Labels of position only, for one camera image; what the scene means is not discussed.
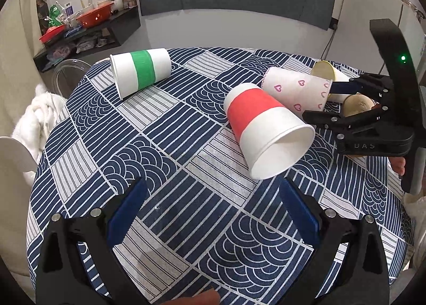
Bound transparent acrylic chair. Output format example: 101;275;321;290
52;59;91;98

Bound red colander bowl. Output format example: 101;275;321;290
76;2;113;29

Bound black power cable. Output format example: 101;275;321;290
320;17;339;61

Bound white cup yellow rim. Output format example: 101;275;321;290
310;60;353;104

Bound white refrigerator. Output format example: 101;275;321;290
326;0;425;74

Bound black wall shelf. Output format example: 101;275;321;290
33;7;141;73

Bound white fleece sleeve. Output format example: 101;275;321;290
403;192;426;270

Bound white cup pink hearts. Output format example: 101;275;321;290
261;67;332;118

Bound white cup green band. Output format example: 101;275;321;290
110;48;172;100

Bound brown kraft paper cup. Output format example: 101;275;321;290
342;94;375;118

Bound left hand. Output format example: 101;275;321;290
162;288;220;305

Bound white fluffy blanket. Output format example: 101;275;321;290
11;83;68;162

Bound red tray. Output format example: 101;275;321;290
39;24;67;44

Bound right hand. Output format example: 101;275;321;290
388;157;406;177

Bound white cup red band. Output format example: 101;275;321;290
223;83;316;180

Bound blue white patterned tablecloth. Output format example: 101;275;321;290
25;46;415;305

